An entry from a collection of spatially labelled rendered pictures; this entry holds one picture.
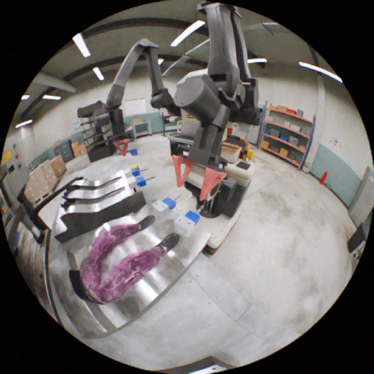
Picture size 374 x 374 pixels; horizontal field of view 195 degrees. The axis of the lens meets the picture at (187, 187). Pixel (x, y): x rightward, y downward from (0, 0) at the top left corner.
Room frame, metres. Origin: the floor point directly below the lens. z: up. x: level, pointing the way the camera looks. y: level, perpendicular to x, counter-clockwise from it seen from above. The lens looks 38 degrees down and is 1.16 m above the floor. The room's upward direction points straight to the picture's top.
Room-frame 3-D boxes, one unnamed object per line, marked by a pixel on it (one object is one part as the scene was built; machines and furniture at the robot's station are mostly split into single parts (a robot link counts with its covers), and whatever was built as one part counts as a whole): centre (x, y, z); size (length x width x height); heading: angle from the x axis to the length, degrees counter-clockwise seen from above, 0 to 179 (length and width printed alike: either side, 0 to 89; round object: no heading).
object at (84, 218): (0.28, 0.46, 0.87); 0.50 x 0.26 x 0.14; 125
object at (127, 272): (0.04, 0.19, 0.90); 0.26 x 0.18 x 0.08; 142
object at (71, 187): (0.28, 0.44, 0.92); 0.35 x 0.16 x 0.09; 125
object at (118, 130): (0.45, 0.30, 1.12); 0.10 x 0.07 x 0.07; 35
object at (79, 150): (4.40, 5.85, 0.42); 0.86 x 0.33 x 0.83; 118
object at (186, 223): (0.22, -0.02, 0.86); 0.13 x 0.05 x 0.05; 142
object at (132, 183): (0.38, 0.20, 0.89); 0.13 x 0.05 x 0.05; 125
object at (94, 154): (3.81, 3.51, 1.03); 1.54 x 0.94 x 2.06; 28
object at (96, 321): (0.03, 0.18, 0.86); 0.50 x 0.26 x 0.11; 142
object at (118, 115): (0.44, 0.30, 1.18); 0.07 x 0.06 x 0.07; 142
